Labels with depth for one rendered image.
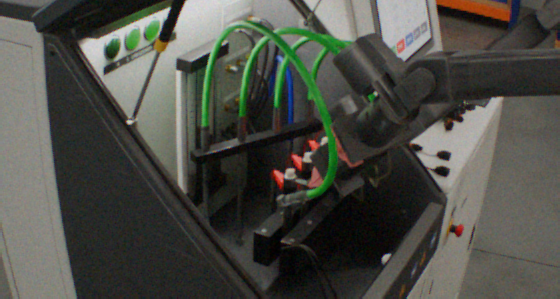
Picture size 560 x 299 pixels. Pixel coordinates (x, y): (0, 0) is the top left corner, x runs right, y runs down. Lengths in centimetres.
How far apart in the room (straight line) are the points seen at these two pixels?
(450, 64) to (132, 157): 54
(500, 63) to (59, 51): 71
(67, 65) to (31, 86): 13
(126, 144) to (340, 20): 70
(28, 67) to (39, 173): 22
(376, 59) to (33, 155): 72
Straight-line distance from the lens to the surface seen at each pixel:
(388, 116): 89
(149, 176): 112
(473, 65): 84
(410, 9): 202
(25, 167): 138
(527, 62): 82
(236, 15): 163
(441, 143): 188
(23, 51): 125
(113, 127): 113
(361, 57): 90
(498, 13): 650
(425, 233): 156
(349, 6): 165
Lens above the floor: 181
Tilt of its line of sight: 28 degrees down
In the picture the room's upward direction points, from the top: 3 degrees clockwise
